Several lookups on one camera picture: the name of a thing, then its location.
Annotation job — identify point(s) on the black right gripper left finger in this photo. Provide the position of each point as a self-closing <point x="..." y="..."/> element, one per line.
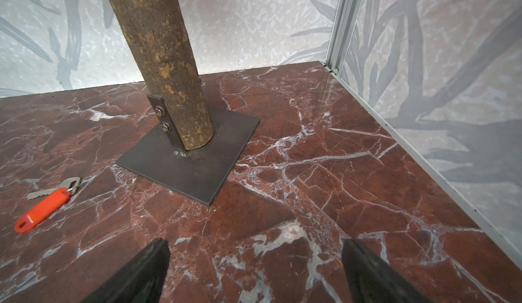
<point x="140" y="280"/>

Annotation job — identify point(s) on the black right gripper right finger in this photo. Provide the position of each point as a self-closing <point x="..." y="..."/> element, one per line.
<point x="371" y="279"/>

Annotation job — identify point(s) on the brown tree trunk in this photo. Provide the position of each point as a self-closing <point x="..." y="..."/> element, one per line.
<point x="158" y="39"/>

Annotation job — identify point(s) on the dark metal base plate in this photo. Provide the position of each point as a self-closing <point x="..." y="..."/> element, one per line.
<point x="198" y="174"/>

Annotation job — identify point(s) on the aluminium frame post right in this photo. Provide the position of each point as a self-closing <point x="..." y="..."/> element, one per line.
<point x="343" y="27"/>

